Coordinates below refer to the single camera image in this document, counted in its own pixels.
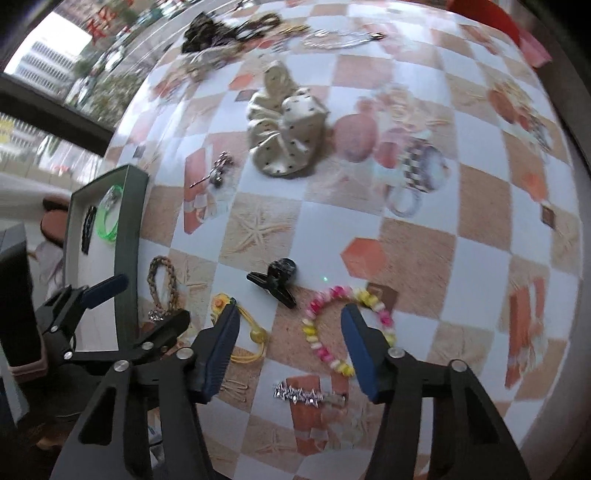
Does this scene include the brown braided bracelet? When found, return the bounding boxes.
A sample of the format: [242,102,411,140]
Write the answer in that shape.
[147,255,177,321]

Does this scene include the silver rhinestone hair clip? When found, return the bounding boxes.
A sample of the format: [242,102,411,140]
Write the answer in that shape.
[272,381,348,409]

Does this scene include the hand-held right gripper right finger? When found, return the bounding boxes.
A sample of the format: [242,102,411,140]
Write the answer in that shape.
[340,302,532,480]

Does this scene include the dark green jewelry tray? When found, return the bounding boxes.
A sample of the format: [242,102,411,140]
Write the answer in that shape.
[61,165,151,358]

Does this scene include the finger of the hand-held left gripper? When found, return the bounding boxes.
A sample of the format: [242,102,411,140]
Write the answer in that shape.
[69,309,192,370]
[36,274,129,337]

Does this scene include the cream polka dot scrunchie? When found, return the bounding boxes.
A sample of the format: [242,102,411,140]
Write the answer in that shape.
[246,60,329,178]

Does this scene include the yellow hair tie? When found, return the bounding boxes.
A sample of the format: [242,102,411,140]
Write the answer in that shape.
[211,293,269,363]

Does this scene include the silver chain necklace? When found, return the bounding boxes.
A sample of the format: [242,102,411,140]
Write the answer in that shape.
[302,28,386,51]

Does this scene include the black beaded hair clip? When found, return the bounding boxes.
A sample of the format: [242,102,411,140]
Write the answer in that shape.
[81,205,98,254]

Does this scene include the black hair claw clip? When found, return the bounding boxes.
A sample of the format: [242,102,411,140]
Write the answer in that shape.
[246,258,298,309]

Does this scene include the gold bobby pins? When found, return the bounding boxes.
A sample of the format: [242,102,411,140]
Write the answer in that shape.
[219,378,252,400]

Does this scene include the pink yellow bead bracelet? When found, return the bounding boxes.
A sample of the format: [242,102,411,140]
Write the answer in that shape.
[302,285,397,377]

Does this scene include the neon green bracelet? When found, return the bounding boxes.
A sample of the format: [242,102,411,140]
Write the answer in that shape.
[96,185,124,241]

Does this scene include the brown braided headband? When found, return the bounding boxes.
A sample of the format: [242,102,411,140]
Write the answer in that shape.
[240,13,284,35]

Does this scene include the brown round stool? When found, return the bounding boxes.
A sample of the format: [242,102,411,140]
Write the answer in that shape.
[39,196,72,245]

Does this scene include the red container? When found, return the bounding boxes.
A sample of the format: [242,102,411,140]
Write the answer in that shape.
[445,0,522,47]

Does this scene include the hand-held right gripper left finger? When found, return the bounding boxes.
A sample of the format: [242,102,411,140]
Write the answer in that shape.
[50,300,242,480]

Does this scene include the dark patterned scrunchie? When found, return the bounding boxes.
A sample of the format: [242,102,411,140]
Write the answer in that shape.
[181,13,245,54]

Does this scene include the decorated bobby pin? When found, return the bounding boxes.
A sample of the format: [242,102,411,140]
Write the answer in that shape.
[189,151,234,189]

